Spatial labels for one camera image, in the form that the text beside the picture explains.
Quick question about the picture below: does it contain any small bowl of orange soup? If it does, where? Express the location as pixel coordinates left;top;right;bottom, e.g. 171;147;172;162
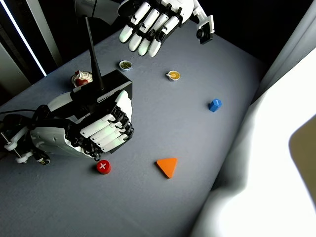
166;70;181;82

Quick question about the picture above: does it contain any grey blurred beam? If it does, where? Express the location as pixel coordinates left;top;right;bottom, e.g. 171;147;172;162
251;0;316;104

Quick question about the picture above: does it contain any beige blurred panel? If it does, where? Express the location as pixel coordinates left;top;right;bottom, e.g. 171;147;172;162
288;115;316;207

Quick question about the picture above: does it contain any black walkie-talkie radio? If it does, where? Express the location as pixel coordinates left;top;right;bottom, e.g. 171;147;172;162
70;16;133;124

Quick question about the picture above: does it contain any white pillar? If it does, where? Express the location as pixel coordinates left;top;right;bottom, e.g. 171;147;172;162
26;0;62;66

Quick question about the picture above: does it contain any grey cabinet panel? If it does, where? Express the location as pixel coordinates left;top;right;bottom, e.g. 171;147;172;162
0;43;32;87

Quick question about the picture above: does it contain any small bowl of green soup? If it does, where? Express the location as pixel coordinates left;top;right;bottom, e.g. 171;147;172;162
119;60;133;73

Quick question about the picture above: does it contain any white light strip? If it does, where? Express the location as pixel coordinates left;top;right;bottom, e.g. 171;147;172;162
0;0;47;77

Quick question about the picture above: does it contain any orange triangle block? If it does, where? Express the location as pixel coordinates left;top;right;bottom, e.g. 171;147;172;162
156;158;178;179

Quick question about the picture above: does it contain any red cylinder with white cross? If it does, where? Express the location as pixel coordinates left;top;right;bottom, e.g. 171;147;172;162
96;159;112;175

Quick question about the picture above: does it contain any toy cupcake with red heart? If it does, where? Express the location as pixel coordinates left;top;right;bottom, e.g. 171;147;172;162
71;70;94;87

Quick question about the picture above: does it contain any grey background board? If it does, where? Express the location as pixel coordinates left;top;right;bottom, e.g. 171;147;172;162
74;0;124;25

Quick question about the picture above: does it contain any white blurred shell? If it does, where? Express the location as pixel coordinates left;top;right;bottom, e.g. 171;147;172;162
190;53;316;237

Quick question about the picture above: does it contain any grey table cloth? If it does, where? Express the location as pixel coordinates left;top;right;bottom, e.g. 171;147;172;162
0;6;270;237

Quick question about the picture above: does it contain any blue block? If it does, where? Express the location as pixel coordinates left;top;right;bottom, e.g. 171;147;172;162
208;98;223;113

